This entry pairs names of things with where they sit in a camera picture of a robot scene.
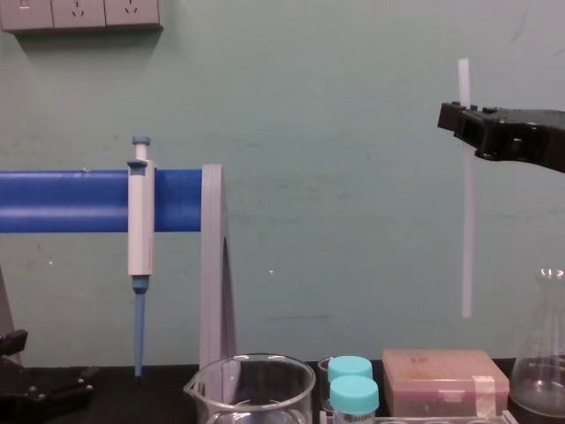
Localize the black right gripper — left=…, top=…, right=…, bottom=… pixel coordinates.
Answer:
left=436, top=101, right=565, bottom=174

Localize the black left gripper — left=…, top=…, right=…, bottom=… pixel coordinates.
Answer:
left=0, top=329, right=101, bottom=424

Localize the white stirring rod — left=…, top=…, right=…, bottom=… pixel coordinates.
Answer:
left=456, top=57, right=474, bottom=319

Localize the blue horizontal stand bar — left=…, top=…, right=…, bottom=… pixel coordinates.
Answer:
left=0, top=169, right=207, bottom=234

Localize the white and blue pipette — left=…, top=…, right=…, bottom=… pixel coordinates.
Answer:
left=126, top=134, right=157, bottom=379

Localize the grey pipette stand upright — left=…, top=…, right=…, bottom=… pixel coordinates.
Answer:
left=199, top=163, right=240, bottom=373

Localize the large clear glass beaker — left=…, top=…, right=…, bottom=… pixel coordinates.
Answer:
left=183, top=352, right=317, bottom=424

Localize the clear glass conical flask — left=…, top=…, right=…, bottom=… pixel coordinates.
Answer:
left=506, top=266, right=565, bottom=424

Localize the pink pipette tip box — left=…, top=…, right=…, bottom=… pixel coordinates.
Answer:
left=380, top=348, right=511, bottom=419

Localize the beige tape strip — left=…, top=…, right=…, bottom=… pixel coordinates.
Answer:
left=469, top=374, right=499, bottom=417

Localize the teal capped sample vial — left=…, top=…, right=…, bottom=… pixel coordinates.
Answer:
left=327, top=355, right=374, bottom=382
left=329, top=375, right=380, bottom=424

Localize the small clear glass beaker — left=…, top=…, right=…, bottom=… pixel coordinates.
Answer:
left=317, top=356, right=337, bottom=413

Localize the clear plastic rack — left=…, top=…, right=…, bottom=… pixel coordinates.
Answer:
left=319, top=408, right=516, bottom=424

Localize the grey wall socket panel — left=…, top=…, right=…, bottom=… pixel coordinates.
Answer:
left=0, top=0, right=165, bottom=35

